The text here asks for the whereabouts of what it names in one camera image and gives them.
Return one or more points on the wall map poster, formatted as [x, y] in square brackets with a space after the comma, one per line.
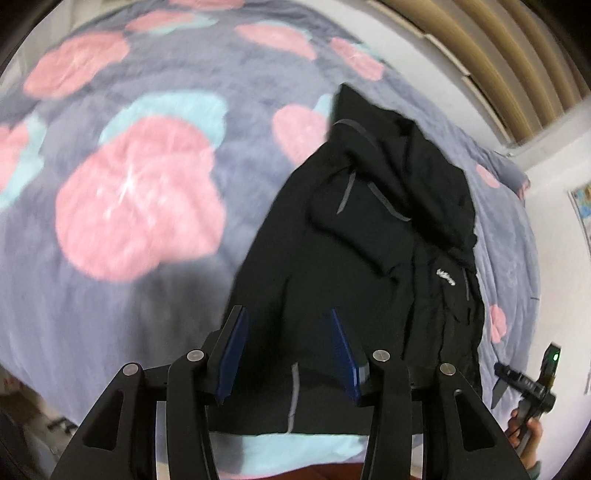
[584, 207]

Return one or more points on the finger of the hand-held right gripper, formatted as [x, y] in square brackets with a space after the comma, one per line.
[505, 378]

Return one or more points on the wooden window blind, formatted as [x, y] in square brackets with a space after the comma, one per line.
[517, 55]

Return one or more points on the person's right forearm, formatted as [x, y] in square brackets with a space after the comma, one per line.
[535, 470]

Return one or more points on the grey floral blanket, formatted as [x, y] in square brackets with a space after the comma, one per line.
[138, 207]

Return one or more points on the black hooded jacket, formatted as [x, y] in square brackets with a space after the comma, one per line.
[351, 249]

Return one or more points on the person's right hand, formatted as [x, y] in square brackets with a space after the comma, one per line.
[534, 438]

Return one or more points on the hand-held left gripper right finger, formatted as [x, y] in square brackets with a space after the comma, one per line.
[345, 357]

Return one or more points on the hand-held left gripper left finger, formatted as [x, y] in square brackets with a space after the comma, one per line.
[231, 355]

